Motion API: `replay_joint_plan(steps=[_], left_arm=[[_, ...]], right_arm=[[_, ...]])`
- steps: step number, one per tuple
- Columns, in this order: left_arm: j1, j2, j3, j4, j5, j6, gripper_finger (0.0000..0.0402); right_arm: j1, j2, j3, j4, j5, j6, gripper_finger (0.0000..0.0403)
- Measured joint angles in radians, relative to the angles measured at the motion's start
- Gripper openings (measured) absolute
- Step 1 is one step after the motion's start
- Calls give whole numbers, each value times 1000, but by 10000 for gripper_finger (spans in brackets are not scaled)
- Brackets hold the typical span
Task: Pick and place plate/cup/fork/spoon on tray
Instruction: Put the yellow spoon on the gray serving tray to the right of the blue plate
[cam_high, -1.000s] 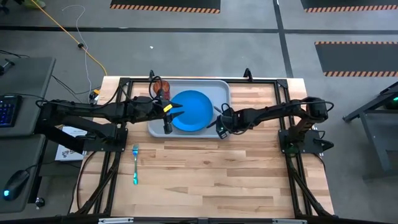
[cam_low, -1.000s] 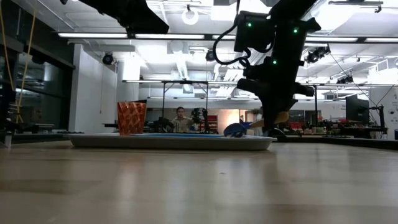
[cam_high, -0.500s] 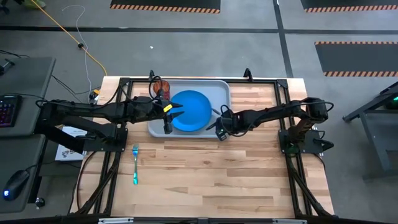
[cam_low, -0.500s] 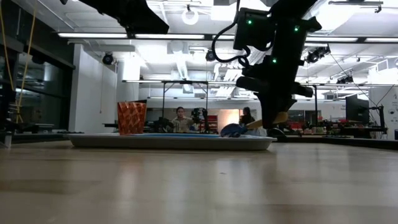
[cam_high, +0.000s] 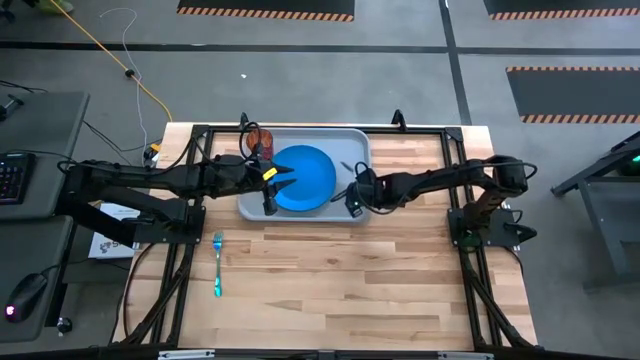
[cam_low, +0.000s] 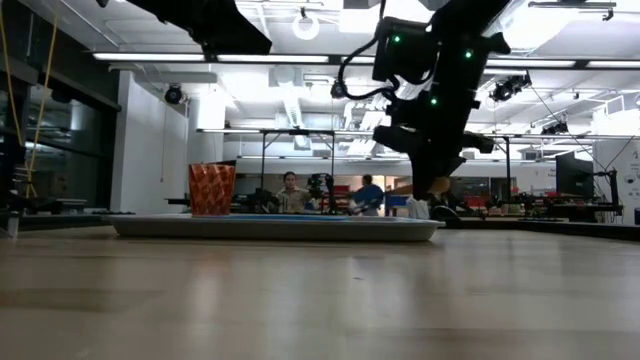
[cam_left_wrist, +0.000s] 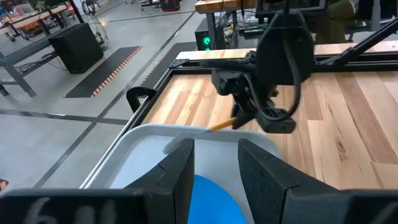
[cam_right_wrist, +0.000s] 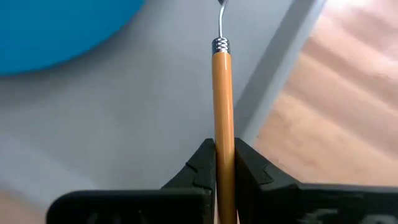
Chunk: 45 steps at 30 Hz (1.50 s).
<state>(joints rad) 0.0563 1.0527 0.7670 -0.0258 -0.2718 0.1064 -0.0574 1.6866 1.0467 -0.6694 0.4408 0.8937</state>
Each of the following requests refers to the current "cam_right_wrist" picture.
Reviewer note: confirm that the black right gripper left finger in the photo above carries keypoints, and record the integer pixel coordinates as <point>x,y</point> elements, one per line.
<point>186,205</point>

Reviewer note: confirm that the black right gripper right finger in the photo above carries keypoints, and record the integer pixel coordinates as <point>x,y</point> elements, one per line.
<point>280,202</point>

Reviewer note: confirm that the blue round plate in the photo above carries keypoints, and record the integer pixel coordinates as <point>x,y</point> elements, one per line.
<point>56,28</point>

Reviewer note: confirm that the grey plastic tray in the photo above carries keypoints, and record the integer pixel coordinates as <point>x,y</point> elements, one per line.
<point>140,109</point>

